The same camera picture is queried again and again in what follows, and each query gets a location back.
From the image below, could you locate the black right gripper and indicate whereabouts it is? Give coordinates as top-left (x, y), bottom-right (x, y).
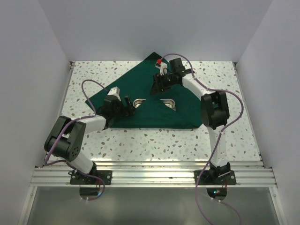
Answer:
top-left (150, 72), bottom-right (176, 95)

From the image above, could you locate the stainless steel tray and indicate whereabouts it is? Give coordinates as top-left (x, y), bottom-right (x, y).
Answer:
top-left (133, 98), bottom-right (176, 111)

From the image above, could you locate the green surgical cloth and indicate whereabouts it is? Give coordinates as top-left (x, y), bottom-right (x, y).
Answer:
top-left (84, 52), bottom-right (202, 130)

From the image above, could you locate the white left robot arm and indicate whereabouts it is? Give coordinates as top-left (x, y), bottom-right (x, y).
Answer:
top-left (44, 94), bottom-right (135, 184)

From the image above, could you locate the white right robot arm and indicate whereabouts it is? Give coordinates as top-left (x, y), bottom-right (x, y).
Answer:
top-left (150, 58), bottom-right (231, 184)

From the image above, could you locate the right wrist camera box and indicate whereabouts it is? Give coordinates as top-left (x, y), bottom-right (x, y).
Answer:
top-left (159, 62), bottom-right (168, 75)

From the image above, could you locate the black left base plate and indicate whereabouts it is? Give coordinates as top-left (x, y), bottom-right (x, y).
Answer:
top-left (68, 170), bottom-right (113, 185)

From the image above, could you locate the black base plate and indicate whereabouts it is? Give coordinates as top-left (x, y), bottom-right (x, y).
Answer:
top-left (68, 170), bottom-right (113, 185)
top-left (198, 170), bottom-right (237, 186)

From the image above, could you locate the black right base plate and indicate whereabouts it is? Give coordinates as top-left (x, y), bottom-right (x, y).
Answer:
top-left (198, 170), bottom-right (237, 186)

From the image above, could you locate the aluminium rail frame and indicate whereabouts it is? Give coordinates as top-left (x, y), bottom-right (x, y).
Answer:
top-left (18, 61), bottom-right (281, 225)

